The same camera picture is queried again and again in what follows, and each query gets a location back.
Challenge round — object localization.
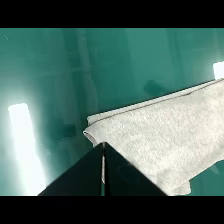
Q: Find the grey garment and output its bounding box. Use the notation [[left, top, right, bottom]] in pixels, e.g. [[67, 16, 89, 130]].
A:
[[82, 78, 224, 197]]

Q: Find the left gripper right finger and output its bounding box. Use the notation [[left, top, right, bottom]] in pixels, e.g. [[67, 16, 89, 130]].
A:
[[103, 142, 168, 197]]

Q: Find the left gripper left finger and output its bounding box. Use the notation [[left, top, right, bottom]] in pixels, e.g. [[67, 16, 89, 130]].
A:
[[38, 142, 105, 197]]

